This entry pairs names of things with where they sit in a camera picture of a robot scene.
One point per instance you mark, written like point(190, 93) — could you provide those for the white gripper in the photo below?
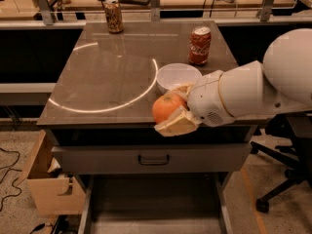
point(205, 97)

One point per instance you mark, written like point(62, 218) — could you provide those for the orange fruit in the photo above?
point(165, 105)

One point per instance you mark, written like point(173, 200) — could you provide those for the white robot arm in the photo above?
point(281, 83)

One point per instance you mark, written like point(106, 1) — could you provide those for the grey top drawer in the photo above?
point(151, 159)

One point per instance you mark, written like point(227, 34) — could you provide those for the grey drawer cabinet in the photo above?
point(105, 92)

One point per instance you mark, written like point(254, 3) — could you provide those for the open middle drawer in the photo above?
point(155, 204)

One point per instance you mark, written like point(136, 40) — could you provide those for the white ceramic bowl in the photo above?
point(174, 75)

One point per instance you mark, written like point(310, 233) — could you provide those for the red cola can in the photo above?
point(199, 45)

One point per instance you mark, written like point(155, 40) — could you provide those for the black office chair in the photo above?
point(297, 127)

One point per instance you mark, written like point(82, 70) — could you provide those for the brown patterned drink can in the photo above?
point(113, 16)

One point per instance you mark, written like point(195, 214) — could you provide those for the cardboard box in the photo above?
point(52, 192)

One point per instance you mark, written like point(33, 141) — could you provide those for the metal guard rail frame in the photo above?
point(156, 7)

